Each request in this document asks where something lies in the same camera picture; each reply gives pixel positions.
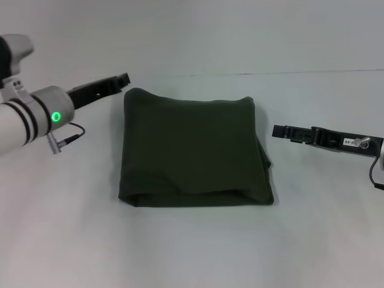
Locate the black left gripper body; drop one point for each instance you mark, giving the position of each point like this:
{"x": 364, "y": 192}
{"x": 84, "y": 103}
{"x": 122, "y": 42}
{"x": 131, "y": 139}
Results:
{"x": 93, "y": 91}

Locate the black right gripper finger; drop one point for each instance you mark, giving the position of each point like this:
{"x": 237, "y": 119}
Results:
{"x": 292, "y": 133}

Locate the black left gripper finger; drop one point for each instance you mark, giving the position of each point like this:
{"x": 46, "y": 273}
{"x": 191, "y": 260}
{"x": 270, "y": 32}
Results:
{"x": 123, "y": 79}

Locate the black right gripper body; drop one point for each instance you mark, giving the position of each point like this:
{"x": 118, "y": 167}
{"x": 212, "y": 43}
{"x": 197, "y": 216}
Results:
{"x": 342, "y": 142}

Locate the dark green t-shirt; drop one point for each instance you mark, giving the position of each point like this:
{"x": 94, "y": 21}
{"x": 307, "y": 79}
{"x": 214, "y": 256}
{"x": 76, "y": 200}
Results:
{"x": 195, "y": 150}

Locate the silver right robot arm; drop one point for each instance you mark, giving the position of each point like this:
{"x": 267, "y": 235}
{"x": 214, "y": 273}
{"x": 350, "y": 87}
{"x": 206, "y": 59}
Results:
{"x": 381, "y": 156}

